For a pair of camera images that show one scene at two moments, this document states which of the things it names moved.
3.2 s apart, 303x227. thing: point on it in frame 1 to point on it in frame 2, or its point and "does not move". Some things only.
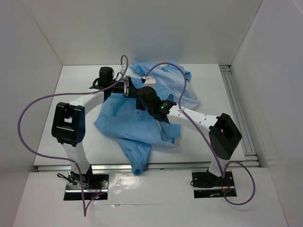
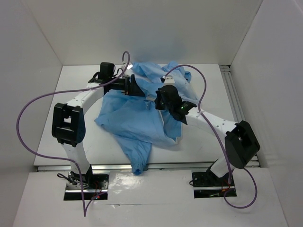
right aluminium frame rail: [245, 155] does not move
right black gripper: [139, 105] to [158, 105]
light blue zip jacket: [137, 132] does not move
